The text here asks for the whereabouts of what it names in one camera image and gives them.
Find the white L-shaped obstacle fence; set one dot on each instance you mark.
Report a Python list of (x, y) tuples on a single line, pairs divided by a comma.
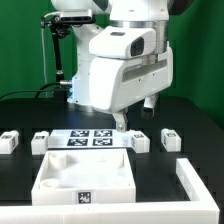
[(201, 209)]

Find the silver camera on stand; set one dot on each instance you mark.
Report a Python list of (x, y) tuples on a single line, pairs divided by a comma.
[(76, 16)]

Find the black camera stand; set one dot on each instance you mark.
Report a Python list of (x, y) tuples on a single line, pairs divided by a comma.
[(59, 30)]

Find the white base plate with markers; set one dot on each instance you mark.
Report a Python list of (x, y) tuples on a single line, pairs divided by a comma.
[(88, 139)]

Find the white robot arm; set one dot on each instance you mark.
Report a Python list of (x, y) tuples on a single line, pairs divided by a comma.
[(123, 14)]

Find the white square table top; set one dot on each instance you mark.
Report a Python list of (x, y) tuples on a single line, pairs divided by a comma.
[(71, 177)]

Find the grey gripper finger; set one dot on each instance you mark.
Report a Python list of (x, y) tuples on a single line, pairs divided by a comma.
[(121, 121), (149, 105)]

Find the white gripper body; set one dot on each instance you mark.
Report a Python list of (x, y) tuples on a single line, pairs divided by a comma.
[(126, 68)]

